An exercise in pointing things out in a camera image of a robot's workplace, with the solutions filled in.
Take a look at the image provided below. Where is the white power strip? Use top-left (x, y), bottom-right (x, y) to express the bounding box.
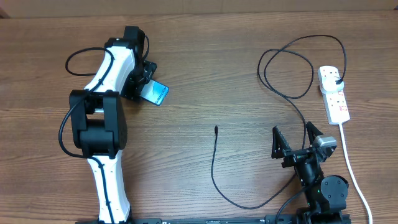
top-left (318, 65), bottom-right (350, 125)

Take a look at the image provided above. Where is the blue smartphone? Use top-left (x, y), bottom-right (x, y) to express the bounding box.
top-left (141, 80), bottom-right (169, 106)

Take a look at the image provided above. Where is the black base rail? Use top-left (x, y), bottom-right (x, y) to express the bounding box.
top-left (75, 214), bottom-right (352, 224)

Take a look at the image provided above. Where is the white charger plug adapter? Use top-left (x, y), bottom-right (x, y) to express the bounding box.
top-left (320, 76), bottom-right (345, 94)

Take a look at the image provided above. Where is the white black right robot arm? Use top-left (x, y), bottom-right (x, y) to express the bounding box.
top-left (265, 122), bottom-right (351, 224)

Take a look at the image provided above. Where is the white power strip cord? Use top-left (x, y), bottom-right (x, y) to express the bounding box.
top-left (338, 122), bottom-right (374, 224)

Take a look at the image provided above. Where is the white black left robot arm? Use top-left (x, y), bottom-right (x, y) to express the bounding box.
top-left (65, 26), bottom-right (157, 223)

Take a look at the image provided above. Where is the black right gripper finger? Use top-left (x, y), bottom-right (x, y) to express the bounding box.
top-left (305, 121), bottom-right (323, 144)
top-left (271, 126), bottom-right (292, 159)

